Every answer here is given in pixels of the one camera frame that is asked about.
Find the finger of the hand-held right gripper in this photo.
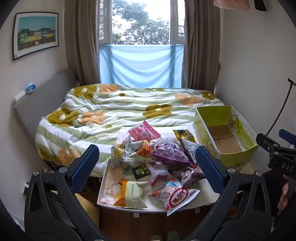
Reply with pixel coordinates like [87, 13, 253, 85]
[255, 133, 281, 152]
[279, 128, 296, 145]

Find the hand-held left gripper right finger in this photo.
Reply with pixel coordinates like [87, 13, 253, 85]
[185, 145, 272, 241]

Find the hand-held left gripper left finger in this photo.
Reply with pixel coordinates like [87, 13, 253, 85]
[24, 144, 109, 241]

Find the dark maroon snack packet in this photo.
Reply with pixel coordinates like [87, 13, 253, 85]
[170, 163, 206, 186]

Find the green cardboard box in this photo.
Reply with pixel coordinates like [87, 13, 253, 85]
[193, 105, 259, 166]

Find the white floral tray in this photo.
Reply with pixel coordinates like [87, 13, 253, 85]
[97, 158, 221, 212]

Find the pale blue snack packet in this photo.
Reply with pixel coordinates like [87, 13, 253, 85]
[110, 137, 139, 171]

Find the red white snack packet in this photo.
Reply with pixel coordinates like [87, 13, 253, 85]
[163, 186, 200, 217]

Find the red blue snack packet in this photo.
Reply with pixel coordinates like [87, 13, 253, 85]
[148, 177, 183, 204]

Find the orange white snack packet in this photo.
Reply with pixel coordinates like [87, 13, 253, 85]
[113, 179, 149, 211]

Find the orange chips packet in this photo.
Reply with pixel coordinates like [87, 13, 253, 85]
[128, 140, 158, 159]

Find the person's right hand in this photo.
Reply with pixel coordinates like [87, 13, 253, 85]
[277, 176, 289, 210]

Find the silver white snack packet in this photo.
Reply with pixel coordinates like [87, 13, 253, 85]
[180, 138, 201, 164]

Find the purple snack packet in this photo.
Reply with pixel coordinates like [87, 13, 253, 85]
[150, 142, 193, 166]

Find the gold black snack packet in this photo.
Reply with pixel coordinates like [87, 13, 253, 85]
[172, 129, 199, 149]

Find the pink white snack packet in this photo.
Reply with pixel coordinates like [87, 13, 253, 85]
[146, 162, 170, 187]

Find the dark green small packet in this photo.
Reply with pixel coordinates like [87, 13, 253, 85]
[132, 165, 149, 180]

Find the pile of snack packets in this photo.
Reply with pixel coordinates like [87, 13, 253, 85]
[118, 125, 197, 163]

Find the green striped floral blanket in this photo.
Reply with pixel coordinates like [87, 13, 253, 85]
[35, 83, 222, 176]

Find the grey green slipper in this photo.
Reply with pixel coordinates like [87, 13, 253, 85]
[150, 230, 165, 241]
[166, 230, 179, 241]

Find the grey headboard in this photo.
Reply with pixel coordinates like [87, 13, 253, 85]
[14, 69, 80, 158]

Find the brown curtain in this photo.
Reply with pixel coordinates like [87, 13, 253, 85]
[63, 0, 102, 86]
[181, 0, 221, 90]

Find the light blue cloth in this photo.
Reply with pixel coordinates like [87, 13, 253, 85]
[99, 44, 184, 88]

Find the dark hanging object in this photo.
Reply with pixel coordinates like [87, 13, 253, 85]
[254, 0, 269, 11]

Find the pink hanging cloth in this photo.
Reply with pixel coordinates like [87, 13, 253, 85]
[213, 0, 251, 12]

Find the framed town picture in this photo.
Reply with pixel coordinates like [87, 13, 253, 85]
[12, 12, 59, 61]

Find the black cable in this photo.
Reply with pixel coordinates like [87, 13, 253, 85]
[265, 77, 296, 137]

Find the white frame window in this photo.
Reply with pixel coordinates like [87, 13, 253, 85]
[98, 0, 186, 45]

